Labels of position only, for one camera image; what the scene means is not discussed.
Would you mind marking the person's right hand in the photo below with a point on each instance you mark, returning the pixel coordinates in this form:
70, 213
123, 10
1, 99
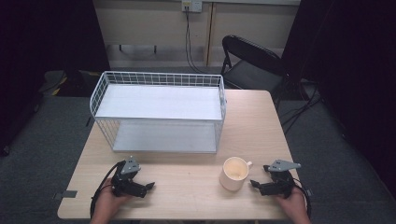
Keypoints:
292, 207

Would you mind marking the black folding chair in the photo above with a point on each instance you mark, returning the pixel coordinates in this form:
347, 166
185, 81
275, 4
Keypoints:
252, 67

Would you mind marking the grey tape strip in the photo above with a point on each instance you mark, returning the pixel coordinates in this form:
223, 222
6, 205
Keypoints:
65, 194

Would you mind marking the white cup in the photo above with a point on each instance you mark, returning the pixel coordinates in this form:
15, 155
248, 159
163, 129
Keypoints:
234, 174

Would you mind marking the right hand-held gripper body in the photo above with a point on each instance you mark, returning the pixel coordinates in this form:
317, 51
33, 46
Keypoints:
280, 183

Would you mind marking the white wall socket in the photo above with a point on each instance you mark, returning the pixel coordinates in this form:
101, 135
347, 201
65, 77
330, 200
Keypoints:
192, 5

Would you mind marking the person's left hand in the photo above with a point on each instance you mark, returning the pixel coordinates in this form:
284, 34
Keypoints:
107, 203

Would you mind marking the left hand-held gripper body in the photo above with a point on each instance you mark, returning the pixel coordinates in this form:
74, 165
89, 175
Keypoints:
126, 183

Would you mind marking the grey stand base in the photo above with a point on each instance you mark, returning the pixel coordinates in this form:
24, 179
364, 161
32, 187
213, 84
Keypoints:
54, 82

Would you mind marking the black curtain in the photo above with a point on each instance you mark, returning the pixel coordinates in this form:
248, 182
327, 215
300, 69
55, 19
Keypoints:
351, 77
46, 37

